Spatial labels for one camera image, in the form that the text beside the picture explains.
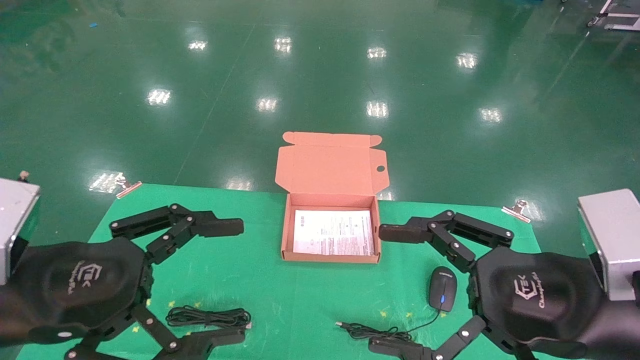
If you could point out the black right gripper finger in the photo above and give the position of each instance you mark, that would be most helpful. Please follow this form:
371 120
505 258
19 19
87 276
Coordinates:
405 232
395 348

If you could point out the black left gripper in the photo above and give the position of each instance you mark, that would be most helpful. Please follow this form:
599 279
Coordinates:
75 285

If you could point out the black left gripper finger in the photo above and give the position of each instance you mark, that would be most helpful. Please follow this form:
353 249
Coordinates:
215 227
210 345

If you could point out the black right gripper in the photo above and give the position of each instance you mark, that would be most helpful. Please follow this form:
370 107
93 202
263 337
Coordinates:
540 300

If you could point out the open brown cardboard box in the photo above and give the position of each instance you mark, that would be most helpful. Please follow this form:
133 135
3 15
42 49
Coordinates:
330 165

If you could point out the white printed paper sheet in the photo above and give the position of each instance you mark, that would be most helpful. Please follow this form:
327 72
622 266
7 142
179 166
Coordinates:
332 232

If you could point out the metal binder clip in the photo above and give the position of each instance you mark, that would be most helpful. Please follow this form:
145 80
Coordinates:
127 187
517 211

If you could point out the green table mat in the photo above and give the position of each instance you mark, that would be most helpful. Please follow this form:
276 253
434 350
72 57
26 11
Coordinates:
300 300

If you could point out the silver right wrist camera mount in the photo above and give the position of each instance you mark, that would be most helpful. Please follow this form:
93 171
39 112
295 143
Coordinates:
612 240

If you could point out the white wheeled cart frame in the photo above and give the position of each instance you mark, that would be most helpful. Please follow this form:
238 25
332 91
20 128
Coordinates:
617 20

